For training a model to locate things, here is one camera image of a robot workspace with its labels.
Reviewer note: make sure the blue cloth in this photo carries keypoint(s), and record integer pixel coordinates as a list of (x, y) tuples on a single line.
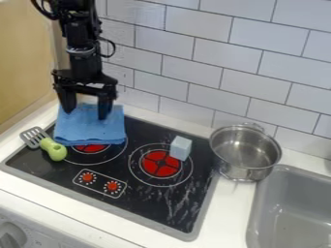
[(90, 127)]

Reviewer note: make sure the toy stove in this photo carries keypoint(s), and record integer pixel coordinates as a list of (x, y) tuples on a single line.
[(118, 174)]

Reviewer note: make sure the toy sink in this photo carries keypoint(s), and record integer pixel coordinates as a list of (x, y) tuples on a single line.
[(289, 210)]

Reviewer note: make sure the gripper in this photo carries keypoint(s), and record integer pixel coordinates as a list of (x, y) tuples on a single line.
[(85, 75)]

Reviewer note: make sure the light blue block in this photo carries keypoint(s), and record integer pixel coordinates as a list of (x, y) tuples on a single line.
[(180, 148)]

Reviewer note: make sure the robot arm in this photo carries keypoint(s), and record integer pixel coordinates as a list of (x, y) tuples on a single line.
[(79, 29)]

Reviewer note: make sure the silver pot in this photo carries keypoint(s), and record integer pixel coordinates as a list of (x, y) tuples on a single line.
[(245, 152)]

